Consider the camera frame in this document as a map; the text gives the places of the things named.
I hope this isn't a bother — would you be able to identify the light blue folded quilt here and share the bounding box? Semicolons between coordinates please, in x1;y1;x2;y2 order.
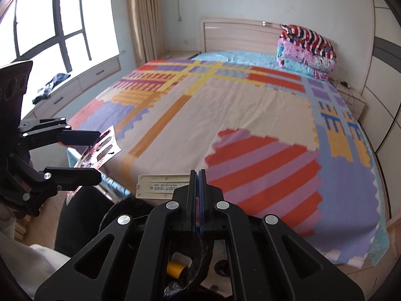
280;58;329;80

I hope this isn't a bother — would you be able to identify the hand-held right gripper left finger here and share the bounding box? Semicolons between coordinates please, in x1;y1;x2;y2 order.
34;169;198;301

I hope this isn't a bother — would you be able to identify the red striped folded quilt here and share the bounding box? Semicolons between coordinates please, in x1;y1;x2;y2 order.
279;24;337;58

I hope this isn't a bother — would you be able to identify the person's left leg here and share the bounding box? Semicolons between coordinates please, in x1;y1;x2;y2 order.
58;188;126;251

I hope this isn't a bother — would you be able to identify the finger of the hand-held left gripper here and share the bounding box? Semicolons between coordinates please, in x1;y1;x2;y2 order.
19;167;103;217
17;117;100;148

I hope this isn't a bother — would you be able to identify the white and grey wardrobe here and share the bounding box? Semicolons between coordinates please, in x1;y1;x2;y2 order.
360;0;401;151

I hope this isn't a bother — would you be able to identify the dark blue cloth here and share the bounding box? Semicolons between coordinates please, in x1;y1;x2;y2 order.
32;73;71;104

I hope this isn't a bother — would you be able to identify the white label strip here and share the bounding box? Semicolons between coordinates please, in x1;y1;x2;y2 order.
135;175;190;200

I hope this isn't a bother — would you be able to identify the wooden nightstand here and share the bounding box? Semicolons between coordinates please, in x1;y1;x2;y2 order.
157;50;201;61
327;80;367;120

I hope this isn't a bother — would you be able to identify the beige curtain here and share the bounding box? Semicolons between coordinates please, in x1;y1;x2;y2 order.
125;0;168;66

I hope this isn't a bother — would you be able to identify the wooden window seat cabinet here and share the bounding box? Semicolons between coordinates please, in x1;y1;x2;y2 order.
23;53;123;126

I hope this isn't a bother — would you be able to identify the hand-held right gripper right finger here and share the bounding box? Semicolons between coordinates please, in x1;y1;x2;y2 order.
198;169;364;301

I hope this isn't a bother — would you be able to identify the bed with colourful sheet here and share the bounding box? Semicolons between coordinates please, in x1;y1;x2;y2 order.
67;57;384;265

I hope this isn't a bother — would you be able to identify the window with dark frame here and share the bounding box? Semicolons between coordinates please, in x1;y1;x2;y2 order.
0;0;121;69

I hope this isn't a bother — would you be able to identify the pink floral folded quilt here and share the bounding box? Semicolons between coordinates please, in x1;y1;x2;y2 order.
276;39;336;69

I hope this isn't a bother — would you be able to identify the wooden bed headboard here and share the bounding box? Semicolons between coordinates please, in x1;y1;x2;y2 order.
200;17;314;57

